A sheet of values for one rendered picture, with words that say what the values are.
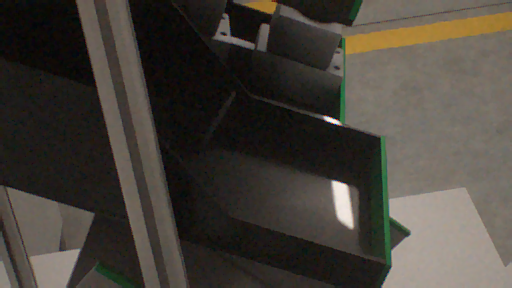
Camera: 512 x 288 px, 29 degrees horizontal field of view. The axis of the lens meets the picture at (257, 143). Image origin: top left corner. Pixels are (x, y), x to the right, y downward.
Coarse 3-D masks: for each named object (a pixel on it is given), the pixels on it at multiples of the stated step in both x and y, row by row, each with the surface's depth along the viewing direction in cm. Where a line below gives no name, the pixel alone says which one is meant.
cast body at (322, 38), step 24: (264, 24) 71; (288, 24) 66; (312, 24) 66; (336, 24) 67; (240, 48) 69; (264, 48) 68; (288, 48) 67; (312, 48) 67; (336, 48) 67; (264, 72) 68; (288, 72) 68; (312, 72) 68; (336, 72) 68; (288, 96) 69; (312, 96) 69
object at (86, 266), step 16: (96, 224) 62; (112, 224) 63; (128, 224) 64; (96, 240) 61; (112, 240) 62; (128, 240) 63; (80, 256) 59; (96, 256) 60; (112, 256) 61; (128, 256) 62; (192, 256) 67; (208, 256) 68; (224, 256) 69; (80, 272) 58; (96, 272) 54; (112, 272) 54; (128, 272) 61; (192, 272) 65; (208, 272) 66; (224, 272) 68; (240, 272) 69; (256, 272) 69; (272, 272) 69; (288, 272) 69
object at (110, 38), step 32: (96, 0) 42; (96, 32) 42; (128, 32) 43; (96, 64) 43; (128, 64) 43; (128, 96) 44; (128, 128) 46; (128, 160) 46; (160, 160) 47; (0, 192) 84; (128, 192) 47; (160, 192) 47; (0, 224) 86; (160, 224) 48; (160, 256) 49
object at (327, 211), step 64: (0, 0) 59; (64, 0) 59; (128, 0) 59; (0, 64) 47; (64, 64) 61; (192, 64) 61; (0, 128) 49; (64, 128) 49; (192, 128) 60; (256, 128) 63; (320, 128) 62; (64, 192) 51; (192, 192) 50; (256, 192) 57; (320, 192) 59; (384, 192) 57; (256, 256) 52; (320, 256) 52; (384, 256) 52
